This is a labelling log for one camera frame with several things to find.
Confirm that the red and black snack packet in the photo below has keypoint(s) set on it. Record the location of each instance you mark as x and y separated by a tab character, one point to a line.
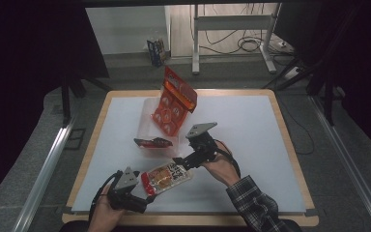
153	142

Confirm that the white power strip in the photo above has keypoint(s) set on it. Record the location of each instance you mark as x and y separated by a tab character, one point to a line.
283	44

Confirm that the clear plastic container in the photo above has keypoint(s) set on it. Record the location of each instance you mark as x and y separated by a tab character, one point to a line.
148	129

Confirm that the orange and white snack packet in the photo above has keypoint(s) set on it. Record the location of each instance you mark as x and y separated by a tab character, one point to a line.
165	177

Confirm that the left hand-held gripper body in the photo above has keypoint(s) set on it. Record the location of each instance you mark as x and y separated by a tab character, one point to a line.
125	191

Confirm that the large red snack bag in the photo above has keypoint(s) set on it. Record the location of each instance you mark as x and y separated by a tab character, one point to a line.
173	103

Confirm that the person's right hand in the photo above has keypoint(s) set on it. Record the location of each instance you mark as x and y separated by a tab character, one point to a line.
223	167

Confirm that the black stand legs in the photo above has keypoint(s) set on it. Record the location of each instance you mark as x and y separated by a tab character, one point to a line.
67	93

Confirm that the dark floor socket plate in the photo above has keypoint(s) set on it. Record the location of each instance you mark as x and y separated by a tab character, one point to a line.
75	138

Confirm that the person's left hand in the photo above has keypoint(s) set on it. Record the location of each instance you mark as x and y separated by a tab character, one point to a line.
104	216

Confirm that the aluminium rail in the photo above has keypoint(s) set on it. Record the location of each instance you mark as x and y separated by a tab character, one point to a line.
42	180
351	161

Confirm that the white desk frame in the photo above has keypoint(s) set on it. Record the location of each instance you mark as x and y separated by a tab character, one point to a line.
235	24

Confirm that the blue carton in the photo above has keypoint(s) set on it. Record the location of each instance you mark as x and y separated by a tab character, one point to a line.
156	52

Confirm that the black tripod legs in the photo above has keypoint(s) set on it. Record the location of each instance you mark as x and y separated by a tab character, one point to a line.
302	72

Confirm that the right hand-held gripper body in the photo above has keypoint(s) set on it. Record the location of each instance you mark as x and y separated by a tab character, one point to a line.
203	148

